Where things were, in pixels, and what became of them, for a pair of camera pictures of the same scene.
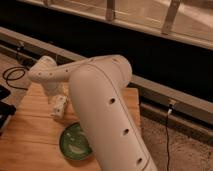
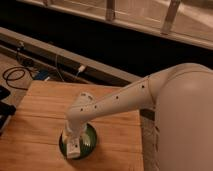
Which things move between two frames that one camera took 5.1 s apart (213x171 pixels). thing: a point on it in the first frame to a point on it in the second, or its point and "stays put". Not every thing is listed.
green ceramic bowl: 73,142 stays put
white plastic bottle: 60,103 to 73,148
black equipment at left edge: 5,109 stays put
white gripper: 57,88 to 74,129
